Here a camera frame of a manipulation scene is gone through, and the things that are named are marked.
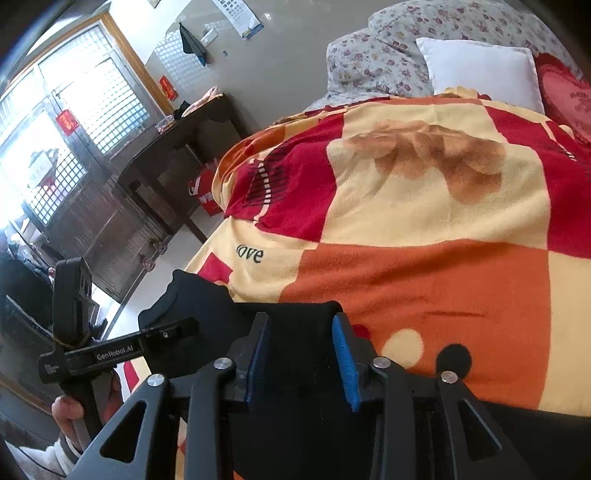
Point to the white wall box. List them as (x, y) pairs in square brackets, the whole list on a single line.
[(210, 37)]

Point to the floral quilt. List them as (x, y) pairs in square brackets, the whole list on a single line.
[(369, 60)]

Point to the red heart cushion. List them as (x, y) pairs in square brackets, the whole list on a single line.
[(568, 99)]

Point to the person's left hand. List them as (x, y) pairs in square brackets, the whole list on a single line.
[(67, 413)]

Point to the red orange yellow printed blanket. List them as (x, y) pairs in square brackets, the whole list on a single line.
[(415, 277)]

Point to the red shopping bag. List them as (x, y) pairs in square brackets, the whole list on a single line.
[(207, 194)]

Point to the dark hanging cloth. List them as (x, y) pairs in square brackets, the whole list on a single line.
[(191, 44)]

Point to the red paper wall sticker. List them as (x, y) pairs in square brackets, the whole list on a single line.
[(168, 87)]

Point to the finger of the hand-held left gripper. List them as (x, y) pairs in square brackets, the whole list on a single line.
[(171, 331)]

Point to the black pants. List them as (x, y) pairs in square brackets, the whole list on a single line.
[(194, 300)]

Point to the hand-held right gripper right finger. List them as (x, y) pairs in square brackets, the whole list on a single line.
[(347, 369)]

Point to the glass ashtray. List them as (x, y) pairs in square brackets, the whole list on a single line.
[(164, 126)]

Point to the pink cloth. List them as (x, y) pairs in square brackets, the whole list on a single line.
[(205, 96)]

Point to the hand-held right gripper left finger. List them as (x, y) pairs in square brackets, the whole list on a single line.
[(257, 364)]

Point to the person's left forearm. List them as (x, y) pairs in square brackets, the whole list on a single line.
[(55, 457)]

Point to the dark wooden table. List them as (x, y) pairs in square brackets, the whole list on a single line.
[(184, 136)]

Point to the metal lattice door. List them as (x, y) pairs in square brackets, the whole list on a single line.
[(101, 221)]

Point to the red paper door sticker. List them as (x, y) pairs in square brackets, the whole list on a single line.
[(67, 122)]

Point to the wall calendar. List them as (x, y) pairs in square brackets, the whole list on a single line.
[(240, 16)]

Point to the white pillow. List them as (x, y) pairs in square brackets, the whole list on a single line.
[(480, 69)]

